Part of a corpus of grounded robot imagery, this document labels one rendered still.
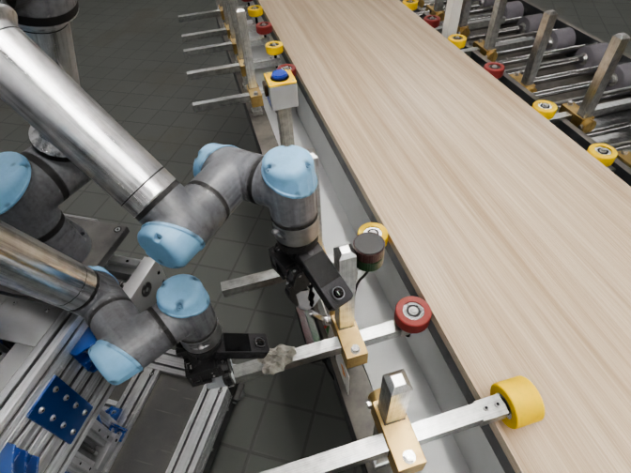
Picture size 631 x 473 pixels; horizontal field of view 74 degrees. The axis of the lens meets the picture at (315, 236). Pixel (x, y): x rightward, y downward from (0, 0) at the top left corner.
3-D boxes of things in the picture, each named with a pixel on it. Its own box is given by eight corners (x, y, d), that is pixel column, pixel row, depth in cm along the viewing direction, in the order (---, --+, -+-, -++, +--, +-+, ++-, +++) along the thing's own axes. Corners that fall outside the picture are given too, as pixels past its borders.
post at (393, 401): (374, 476, 96) (392, 394, 61) (368, 460, 99) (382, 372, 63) (388, 471, 97) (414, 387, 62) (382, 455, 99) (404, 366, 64)
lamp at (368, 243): (356, 320, 91) (359, 257, 76) (347, 299, 95) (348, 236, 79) (380, 313, 92) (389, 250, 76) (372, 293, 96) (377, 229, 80)
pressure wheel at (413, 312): (399, 354, 98) (404, 328, 89) (386, 325, 103) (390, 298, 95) (430, 344, 99) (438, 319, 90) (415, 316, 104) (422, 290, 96)
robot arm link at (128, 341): (91, 350, 70) (150, 311, 75) (121, 398, 64) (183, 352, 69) (69, 326, 64) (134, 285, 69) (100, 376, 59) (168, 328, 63)
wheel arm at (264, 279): (224, 299, 110) (221, 290, 106) (223, 289, 112) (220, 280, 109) (379, 260, 116) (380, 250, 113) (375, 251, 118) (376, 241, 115)
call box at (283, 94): (272, 114, 107) (269, 85, 101) (267, 100, 111) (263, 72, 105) (299, 109, 108) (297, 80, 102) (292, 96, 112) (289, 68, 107)
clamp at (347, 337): (346, 369, 93) (346, 358, 90) (329, 319, 102) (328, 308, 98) (370, 362, 94) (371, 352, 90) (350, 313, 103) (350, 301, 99)
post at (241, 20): (254, 121, 192) (235, 9, 156) (253, 117, 194) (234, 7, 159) (262, 120, 192) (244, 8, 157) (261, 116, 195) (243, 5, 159)
